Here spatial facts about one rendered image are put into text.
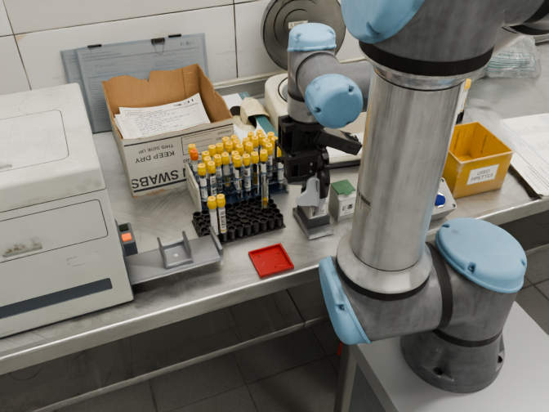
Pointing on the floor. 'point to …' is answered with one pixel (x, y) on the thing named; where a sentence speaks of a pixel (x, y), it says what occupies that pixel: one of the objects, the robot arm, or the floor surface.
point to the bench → (233, 275)
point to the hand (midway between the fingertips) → (314, 200)
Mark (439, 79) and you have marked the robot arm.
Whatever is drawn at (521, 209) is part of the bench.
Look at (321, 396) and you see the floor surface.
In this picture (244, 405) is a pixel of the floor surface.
